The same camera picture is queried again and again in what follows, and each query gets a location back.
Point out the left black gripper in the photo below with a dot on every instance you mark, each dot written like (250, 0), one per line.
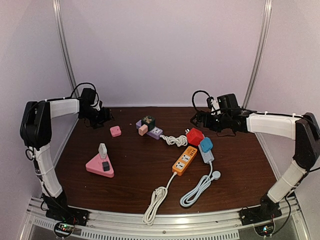
(105, 117)

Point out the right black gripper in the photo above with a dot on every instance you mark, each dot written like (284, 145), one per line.
(206, 124)

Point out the pink square plug adapter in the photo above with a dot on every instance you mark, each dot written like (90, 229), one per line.
(115, 131)

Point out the red cube socket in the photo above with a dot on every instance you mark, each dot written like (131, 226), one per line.
(194, 137)

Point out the dark green cube adapter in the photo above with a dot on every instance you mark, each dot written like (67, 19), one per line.
(150, 121)

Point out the purple power strip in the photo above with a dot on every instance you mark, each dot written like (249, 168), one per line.
(154, 133)

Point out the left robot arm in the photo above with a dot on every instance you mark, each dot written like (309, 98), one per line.
(36, 133)

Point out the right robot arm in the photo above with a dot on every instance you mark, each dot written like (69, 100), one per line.
(302, 129)

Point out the blue square plug adapter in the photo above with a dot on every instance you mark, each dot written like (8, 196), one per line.
(206, 144)

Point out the white charger plug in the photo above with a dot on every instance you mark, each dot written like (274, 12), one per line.
(103, 152)

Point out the beige pink plug adapter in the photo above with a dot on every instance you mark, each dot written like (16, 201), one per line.
(143, 130)

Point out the pink triangular socket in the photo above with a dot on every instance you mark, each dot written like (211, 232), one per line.
(95, 166)

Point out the light blue power strip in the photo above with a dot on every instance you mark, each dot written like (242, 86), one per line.
(206, 156)

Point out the orange power strip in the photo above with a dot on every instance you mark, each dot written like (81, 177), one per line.
(182, 163)

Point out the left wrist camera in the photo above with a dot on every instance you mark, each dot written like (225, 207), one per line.
(90, 97)

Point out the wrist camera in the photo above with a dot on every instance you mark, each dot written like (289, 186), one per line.
(227, 101)
(90, 97)

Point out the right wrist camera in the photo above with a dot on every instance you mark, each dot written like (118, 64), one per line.
(227, 101)

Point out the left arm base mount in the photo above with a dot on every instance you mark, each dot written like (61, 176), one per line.
(58, 209)

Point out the aluminium front rail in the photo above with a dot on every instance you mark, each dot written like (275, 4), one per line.
(104, 225)

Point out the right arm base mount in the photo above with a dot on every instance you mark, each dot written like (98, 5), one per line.
(263, 212)

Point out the right aluminium post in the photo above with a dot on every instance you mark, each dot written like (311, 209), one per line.
(263, 36)

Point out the aluminium post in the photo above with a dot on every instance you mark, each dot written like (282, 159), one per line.
(64, 46)
(263, 36)

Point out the left aluminium post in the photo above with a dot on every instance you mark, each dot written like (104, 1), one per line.
(64, 46)

